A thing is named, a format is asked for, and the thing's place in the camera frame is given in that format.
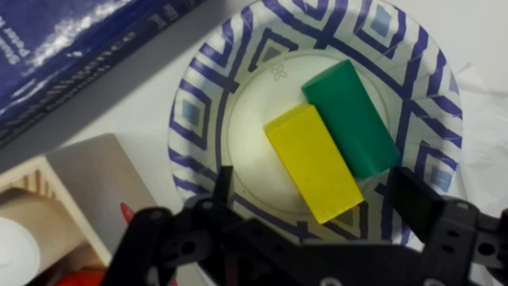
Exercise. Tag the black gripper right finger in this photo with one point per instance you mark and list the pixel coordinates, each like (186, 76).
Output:
(454, 233)

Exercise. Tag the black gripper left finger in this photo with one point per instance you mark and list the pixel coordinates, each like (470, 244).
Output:
(157, 243)

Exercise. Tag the yellow rectangular block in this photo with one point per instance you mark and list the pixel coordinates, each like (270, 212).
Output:
(311, 160)

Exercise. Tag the blue patterned paper bowl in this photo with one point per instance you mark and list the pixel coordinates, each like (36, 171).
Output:
(251, 71)

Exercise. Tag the green rectangular block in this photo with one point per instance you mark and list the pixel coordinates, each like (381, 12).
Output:
(352, 120)

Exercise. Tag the crumpled white cloth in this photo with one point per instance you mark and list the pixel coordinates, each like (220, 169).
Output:
(481, 66)

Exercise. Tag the blue hardcover book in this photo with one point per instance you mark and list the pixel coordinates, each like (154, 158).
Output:
(49, 50)

